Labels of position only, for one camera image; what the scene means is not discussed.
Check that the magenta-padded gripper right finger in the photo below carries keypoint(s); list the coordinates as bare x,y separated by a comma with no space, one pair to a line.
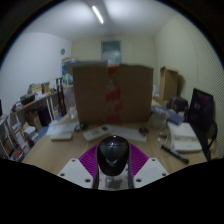
150,171

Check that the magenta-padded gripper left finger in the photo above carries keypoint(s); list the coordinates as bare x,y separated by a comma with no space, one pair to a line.
75,171

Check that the black computer mouse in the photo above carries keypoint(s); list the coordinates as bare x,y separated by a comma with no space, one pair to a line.
112,155

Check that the black marker pen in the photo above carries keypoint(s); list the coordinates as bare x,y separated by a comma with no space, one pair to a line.
175,154

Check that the flat white remote control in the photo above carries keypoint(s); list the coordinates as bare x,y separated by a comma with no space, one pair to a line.
61,136

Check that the white paper sheet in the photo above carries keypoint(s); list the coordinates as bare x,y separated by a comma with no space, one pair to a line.
61,128
128,134

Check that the thick white book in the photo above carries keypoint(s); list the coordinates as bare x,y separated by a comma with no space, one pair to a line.
183,136

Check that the clear plastic container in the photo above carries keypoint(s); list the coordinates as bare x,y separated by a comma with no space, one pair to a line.
157,120

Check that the blue book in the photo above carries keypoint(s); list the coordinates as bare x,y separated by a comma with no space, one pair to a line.
170,115

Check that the cluttered white shelf unit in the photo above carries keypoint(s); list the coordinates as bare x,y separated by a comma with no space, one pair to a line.
20,126

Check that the black office chair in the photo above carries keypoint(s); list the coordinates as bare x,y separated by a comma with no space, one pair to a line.
201,113

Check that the large brown cardboard box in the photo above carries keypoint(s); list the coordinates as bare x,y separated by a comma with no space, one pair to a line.
93,93

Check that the tall open cardboard box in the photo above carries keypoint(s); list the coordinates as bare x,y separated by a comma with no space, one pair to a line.
168,83

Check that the ceiling tube light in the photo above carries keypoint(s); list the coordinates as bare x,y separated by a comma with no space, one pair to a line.
97,14

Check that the round wall clock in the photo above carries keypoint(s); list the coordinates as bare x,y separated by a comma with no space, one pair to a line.
63,51

